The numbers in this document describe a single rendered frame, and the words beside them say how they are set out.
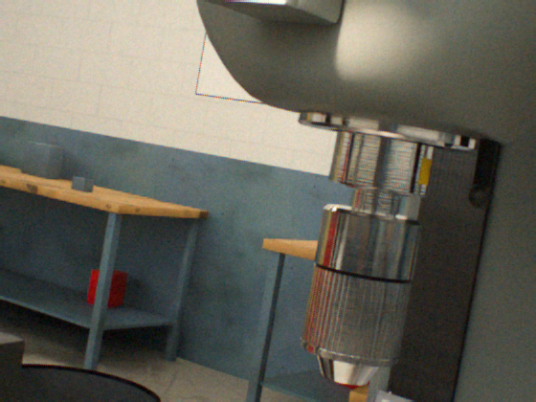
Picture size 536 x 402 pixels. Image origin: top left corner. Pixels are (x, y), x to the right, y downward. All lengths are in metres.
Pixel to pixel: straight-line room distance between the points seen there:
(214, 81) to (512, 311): 5.08
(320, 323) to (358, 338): 0.02
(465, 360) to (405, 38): 0.51
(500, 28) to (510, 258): 0.47
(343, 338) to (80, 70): 6.15
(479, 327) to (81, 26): 5.89
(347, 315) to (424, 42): 0.14
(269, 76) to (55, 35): 6.39
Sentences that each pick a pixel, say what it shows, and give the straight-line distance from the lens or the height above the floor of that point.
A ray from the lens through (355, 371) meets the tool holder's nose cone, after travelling 0.47.
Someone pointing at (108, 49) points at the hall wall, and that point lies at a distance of 6.44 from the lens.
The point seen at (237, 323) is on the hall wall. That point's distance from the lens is 5.66.
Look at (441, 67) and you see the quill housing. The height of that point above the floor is 1.33.
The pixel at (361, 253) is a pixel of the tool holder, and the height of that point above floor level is 1.25.
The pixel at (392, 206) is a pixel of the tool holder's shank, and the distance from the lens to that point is 0.46.
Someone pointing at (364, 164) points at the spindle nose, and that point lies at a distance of 0.45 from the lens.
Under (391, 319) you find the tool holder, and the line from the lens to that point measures 0.46.
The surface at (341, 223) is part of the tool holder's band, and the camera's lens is 0.45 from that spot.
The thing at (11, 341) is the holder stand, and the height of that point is 1.13.
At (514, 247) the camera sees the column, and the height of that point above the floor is 1.24.
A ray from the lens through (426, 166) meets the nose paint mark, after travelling 0.46.
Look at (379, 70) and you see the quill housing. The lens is 0.39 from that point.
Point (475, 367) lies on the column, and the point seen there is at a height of 1.14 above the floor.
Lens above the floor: 1.29
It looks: 3 degrees down
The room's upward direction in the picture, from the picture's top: 10 degrees clockwise
